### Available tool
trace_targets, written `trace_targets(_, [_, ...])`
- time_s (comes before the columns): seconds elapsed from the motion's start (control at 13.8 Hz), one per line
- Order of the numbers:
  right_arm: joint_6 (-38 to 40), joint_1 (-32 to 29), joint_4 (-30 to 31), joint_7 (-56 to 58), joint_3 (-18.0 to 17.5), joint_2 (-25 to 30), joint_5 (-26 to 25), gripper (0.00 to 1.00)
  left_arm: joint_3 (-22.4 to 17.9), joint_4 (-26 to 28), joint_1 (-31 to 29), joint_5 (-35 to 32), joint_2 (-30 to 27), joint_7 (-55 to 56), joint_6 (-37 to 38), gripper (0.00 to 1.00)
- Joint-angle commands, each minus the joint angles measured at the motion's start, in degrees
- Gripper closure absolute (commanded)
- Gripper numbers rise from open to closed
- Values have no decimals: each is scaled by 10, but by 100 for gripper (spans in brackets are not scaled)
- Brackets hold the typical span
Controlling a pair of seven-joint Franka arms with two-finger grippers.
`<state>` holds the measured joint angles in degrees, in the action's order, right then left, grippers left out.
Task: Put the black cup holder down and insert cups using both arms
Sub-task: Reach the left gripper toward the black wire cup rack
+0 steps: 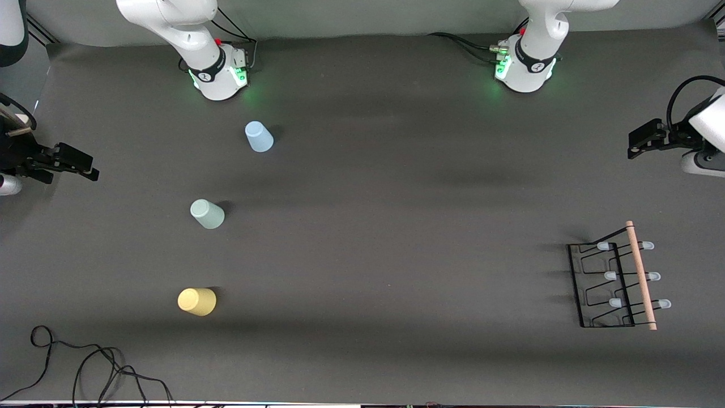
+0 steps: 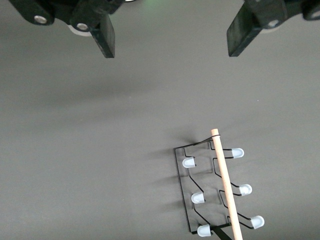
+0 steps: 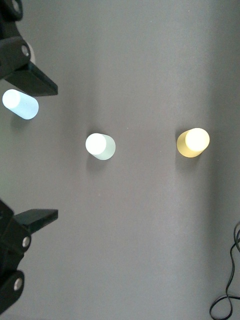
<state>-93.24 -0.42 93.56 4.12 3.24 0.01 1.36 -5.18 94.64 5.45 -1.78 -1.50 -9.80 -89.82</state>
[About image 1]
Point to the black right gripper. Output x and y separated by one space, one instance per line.
18 153

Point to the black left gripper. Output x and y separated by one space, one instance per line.
679 137

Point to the pale green plastic cup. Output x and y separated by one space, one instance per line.
207 214

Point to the yellow plastic cup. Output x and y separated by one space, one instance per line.
197 301

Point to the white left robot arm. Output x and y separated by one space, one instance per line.
538 34

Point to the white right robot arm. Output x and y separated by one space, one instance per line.
187 34

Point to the light blue plastic cup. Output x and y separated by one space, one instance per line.
259 137

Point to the beige box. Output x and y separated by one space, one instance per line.
20 119

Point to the dark grey table mat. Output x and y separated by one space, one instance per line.
453 317

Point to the dark metal frame rail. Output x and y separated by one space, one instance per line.
41 31

